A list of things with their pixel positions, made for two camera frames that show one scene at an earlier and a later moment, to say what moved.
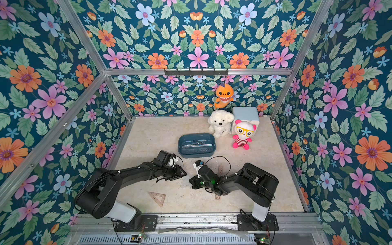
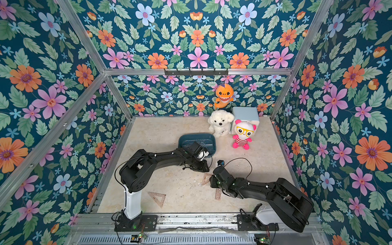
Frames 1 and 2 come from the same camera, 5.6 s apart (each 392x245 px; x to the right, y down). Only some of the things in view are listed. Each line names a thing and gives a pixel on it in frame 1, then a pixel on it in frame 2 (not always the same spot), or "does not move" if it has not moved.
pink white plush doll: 244,131 does not move
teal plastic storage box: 197,145 does not move
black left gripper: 177,173 to 202,169
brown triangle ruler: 158,197 does not move
